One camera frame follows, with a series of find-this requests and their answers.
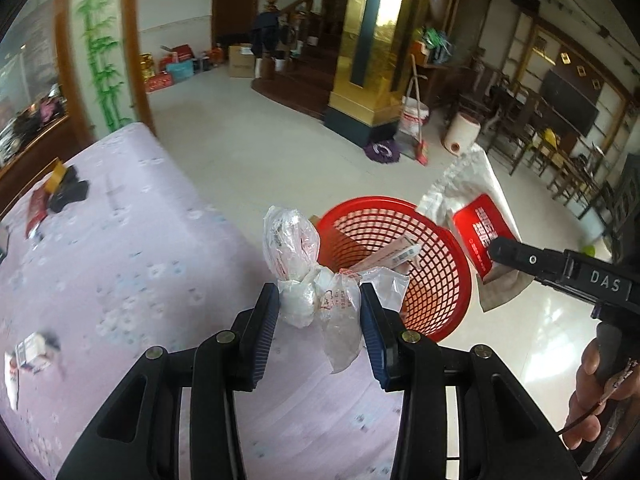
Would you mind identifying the clear plastic film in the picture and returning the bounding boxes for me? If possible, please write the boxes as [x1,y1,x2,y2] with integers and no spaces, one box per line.
[358,265,411,314]

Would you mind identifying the dark wooden chair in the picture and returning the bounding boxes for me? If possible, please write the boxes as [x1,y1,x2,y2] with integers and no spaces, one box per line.
[486,84,547,177]

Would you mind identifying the dark blue jacket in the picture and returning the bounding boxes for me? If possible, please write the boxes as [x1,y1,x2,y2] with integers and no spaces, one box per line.
[249,0,282,59]

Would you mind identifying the person's right hand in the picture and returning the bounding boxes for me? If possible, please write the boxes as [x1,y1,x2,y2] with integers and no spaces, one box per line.
[562,340,615,451]

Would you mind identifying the red plastic basket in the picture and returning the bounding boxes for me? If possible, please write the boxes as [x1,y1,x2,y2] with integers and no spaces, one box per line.
[315,196,473,343]

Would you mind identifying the pink floral mattress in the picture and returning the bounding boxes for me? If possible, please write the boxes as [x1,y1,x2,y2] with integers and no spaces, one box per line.
[0,122,407,480]

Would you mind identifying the red flat packet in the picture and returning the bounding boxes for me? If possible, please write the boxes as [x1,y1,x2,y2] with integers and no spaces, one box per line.
[25,187,51,239]

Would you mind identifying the pink long carton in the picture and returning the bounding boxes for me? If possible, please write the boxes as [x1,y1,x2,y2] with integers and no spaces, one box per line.
[350,236,422,274]

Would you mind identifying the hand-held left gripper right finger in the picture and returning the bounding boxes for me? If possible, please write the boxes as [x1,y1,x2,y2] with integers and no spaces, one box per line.
[360,282,583,480]

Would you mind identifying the black television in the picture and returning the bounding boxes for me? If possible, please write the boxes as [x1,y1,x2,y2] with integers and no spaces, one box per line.
[538,68,600,137]

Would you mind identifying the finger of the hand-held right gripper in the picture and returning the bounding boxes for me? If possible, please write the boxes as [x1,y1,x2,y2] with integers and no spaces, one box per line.
[487,237,568,286]

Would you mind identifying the white sack red label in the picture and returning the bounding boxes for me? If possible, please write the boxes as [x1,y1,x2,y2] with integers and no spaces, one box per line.
[416,144,532,314]

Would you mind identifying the stack of red gift boxes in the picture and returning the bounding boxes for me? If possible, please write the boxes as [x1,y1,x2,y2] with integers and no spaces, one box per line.
[144,44,197,94]

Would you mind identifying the dark wooden staircase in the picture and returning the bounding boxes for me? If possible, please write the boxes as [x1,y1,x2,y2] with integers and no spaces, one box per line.
[249,0,352,122]

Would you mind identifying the yellow plastic stool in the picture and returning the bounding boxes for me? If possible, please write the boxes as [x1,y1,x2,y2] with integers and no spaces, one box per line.
[534,127,559,157]

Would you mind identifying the cardboard box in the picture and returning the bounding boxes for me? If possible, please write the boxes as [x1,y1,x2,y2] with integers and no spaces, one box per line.
[228,43,256,79]

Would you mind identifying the pillar with bamboo painting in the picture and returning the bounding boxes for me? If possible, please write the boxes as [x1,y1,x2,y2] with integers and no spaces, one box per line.
[52,0,157,142]

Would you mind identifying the yellow brown small packet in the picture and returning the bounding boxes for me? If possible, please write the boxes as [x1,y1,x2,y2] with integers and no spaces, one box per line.
[43,160,66,194]

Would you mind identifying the clear plastic bag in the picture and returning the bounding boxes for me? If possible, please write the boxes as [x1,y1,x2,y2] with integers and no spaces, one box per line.
[263,205,321,329]
[315,267,364,375]

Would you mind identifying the green bag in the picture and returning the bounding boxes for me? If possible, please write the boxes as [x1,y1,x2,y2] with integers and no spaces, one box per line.
[421,26,452,62]

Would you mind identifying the gold tiled pillar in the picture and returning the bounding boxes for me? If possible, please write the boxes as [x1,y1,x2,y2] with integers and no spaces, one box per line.
[323,0,417,149]

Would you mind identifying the white red small carton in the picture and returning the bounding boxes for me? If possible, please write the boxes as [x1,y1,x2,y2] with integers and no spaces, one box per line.
[5,332,62,407]

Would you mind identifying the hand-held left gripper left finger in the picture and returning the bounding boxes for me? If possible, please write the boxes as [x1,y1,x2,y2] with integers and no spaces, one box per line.
[56,282,281,480]

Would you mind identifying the wooden counter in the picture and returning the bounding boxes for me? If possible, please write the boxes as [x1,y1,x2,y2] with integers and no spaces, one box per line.
[0,109,72,212]

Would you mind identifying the thin black cable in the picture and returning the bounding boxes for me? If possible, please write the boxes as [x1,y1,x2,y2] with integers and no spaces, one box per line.
[552,360,640,437]

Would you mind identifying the white plastic barrel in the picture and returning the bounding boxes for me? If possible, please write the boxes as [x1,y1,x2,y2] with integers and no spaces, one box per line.
[443,112,482,154]

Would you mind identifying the white bucket red print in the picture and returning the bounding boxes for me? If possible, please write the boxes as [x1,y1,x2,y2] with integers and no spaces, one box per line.
[397,95,430,139]

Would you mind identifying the brown wooden door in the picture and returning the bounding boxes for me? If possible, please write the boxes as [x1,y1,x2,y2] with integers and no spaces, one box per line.
[212,0,264,47]

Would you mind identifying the purple mop head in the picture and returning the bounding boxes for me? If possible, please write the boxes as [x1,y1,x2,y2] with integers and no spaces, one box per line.
[363,139,403,164]

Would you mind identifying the broom with red head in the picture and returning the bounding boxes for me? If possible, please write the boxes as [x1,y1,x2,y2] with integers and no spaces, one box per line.
[409,54,429,167]

